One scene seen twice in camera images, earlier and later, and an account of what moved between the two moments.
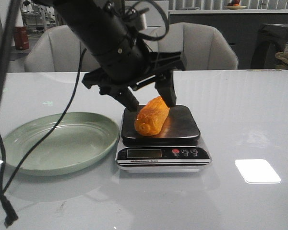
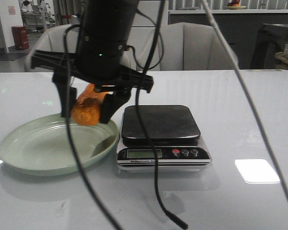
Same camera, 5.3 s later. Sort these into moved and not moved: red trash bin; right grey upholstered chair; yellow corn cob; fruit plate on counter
Moved: yellow corn cob
Not moved: fruit plate on counter; right grey upholstered chair; red trash bin
